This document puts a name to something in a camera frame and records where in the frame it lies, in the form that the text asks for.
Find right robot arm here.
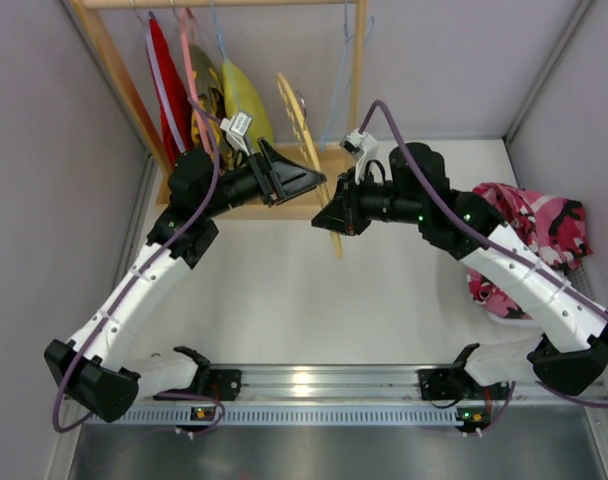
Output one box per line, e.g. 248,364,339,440
311,137,608,406

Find white lavender hanger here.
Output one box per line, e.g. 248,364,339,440
133,0,187,152

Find red trousers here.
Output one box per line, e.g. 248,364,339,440
148,17,197,171

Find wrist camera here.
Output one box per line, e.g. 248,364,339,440
219,111,253,156
340,129,379,182

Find aluminium mounting rail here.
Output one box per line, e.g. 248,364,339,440
133,361,608,404

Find lime green trousers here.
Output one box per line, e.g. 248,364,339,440
221,59,274,151

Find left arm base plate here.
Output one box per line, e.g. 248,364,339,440
203,369,242,401

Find pink hanger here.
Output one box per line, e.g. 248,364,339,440
178,7,213,155

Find pink black patterned trousers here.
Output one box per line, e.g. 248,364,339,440
467,182,592,327

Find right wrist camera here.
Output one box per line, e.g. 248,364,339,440
340,129,379,182

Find slotted cable duct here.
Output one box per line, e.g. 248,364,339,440
114,405,484,427

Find wooden clothes rack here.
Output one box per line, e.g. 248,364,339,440
64,0,368,221

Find white plastic basket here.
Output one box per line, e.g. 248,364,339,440
484,263,595,329

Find cream wooden hanger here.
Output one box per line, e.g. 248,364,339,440
276,73,343,260

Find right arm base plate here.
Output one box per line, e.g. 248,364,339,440
417,368,462,402

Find camouflage yellow green trousers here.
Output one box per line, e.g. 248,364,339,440
189,44,233,173

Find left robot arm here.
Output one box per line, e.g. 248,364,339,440
44,140,326,423

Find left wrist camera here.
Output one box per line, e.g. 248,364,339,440
219,111,253,156

